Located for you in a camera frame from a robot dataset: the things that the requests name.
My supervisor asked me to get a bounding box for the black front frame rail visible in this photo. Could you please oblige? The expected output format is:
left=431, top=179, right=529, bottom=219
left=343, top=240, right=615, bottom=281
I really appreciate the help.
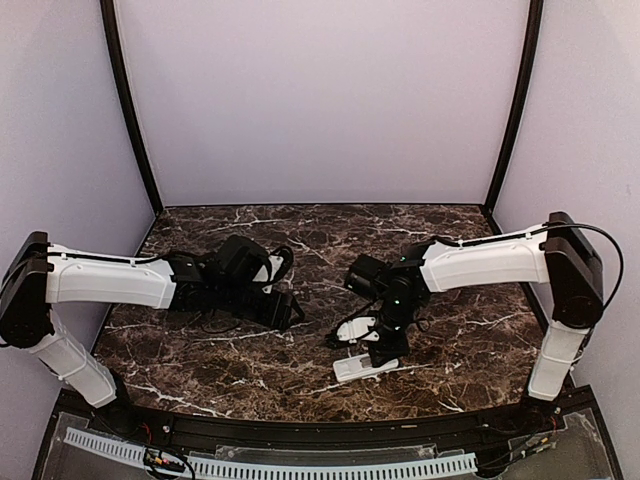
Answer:
left=91, top=403, right=564, bottom=451

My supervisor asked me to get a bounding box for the black left corner frame post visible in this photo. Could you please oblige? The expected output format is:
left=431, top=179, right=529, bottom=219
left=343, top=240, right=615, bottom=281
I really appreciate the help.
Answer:
left=99, top=0, right=164, bottom=216

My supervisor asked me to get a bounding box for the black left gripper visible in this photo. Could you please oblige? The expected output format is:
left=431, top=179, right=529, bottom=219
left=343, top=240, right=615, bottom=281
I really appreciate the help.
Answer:
left=215, top=281, right=305, bottom=331

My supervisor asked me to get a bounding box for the black corner frame post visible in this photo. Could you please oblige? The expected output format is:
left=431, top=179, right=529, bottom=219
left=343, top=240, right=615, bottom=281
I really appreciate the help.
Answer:
left=99, top=0, right=164, bottom=216
left=483, top=0, right=544, bottom=216

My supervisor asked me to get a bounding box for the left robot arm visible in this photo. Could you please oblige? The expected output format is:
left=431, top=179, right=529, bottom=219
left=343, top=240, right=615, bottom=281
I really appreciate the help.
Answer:
left=1, top=231, right=305, bottom=436

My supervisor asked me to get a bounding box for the white remote control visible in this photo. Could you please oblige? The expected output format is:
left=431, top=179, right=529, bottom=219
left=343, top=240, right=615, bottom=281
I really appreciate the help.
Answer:
left=333, top=354, right=400, bottom=383

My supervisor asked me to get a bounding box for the clear acrylic plate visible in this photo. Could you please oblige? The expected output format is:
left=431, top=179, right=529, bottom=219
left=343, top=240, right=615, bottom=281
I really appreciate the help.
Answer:
left=214, top=444, right=436, bottom=466

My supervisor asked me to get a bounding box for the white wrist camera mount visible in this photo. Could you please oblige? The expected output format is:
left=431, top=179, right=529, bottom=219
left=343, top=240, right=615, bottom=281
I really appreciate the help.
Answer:
left=253, top=245, right=294, bottom=294
left=325, top=310, right=380, bottom=349

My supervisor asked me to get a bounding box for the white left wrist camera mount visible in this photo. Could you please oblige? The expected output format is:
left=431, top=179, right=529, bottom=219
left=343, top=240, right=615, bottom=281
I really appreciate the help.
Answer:
left=253, top=245, right=294, bottom=294

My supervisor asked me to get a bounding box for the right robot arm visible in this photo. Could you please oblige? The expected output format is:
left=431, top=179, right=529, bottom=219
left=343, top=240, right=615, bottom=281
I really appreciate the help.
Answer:
left=328, top=212, right=612, bottom=434

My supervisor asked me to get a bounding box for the white slotted cable duct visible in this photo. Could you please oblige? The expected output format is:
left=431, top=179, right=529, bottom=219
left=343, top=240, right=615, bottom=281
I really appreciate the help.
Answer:
left=64, top=427, right=477, bottom=479

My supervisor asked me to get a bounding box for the black right corner frame post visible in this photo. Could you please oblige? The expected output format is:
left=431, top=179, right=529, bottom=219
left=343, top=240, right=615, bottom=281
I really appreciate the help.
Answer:
left=483, top=0, right=544, bottom=216

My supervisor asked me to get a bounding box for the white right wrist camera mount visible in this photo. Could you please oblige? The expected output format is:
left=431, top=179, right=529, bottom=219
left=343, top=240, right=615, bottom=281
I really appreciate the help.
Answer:
left=325, top=310, right=380, bottom=349

